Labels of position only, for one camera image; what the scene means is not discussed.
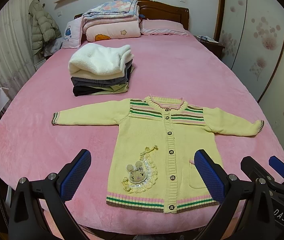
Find grey folded garment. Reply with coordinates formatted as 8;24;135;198
71;60;133;87

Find light green folded garment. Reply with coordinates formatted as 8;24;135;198
88;82;129;95

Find dark wooden headboard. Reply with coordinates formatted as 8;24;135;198
75;0;189;30

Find white fleece folded garment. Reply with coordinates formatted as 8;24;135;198
68;43;134;79

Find black folded garment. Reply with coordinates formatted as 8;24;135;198
72;65;135;97

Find green puffer jacket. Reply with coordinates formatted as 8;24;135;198
28;0;62;55

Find pink folded blanket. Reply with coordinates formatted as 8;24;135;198
83;20;141;42

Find white cartoon cushion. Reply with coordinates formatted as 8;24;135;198
62;17;83;49

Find items on nightstand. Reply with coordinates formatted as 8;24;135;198
196;35;218;43

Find floral wardrobe door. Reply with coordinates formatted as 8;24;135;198
220;0;284;149

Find dark wooden nightstand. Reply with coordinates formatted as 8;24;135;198
195;36;225;60

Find white patterned curtain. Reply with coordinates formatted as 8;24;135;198
0;0;35;99

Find pink pillow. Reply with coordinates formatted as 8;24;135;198
140;20;189;36

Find floral folded quilt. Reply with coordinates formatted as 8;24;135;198
82;0;139;21

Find yellow knit child cardigan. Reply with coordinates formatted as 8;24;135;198
52;96;265;213

